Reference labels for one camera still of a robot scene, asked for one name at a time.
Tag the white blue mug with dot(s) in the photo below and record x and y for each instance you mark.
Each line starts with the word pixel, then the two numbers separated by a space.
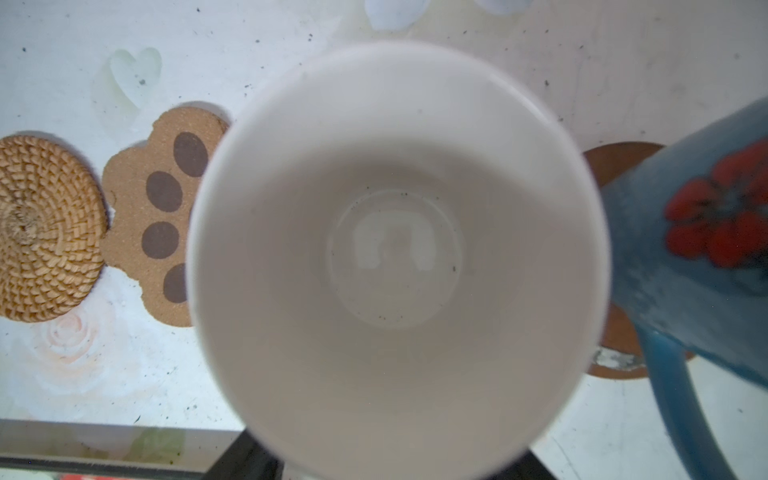
pixel 688 229

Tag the brown paw shaped coaster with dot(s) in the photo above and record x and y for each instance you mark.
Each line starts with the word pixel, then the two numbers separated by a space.
pixel 152 188

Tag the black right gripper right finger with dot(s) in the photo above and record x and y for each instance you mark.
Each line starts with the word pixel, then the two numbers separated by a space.
pixel 527 467

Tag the white purple mug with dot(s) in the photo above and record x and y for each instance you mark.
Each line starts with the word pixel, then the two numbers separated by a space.
pixel 398 265

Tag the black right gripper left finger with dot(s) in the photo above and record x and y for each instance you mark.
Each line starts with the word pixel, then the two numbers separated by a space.
pixel 245 459

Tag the glossy dark brown coaster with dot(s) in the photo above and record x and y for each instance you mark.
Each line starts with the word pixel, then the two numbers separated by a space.
pixel 634 178

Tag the strawberry print serving tray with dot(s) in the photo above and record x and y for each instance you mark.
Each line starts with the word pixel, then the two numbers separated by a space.
pixel 130 451

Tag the tan wicker coaster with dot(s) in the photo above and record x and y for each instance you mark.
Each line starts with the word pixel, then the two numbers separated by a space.
pixel 53 219

